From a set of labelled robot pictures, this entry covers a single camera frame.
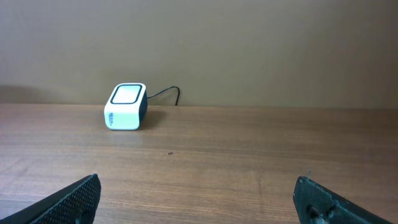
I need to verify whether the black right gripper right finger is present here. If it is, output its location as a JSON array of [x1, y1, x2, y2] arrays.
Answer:
[[293, 176, 391, 224]]

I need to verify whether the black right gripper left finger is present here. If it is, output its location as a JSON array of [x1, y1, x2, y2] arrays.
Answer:
[[1, 174, 101, 224]]

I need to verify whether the white barcode scanner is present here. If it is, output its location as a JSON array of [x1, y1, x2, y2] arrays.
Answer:
[[104, 83, 148, 131]]

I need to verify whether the black scanner cable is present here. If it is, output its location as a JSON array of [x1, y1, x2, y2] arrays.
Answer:
[[146, 86, 181, 106]]

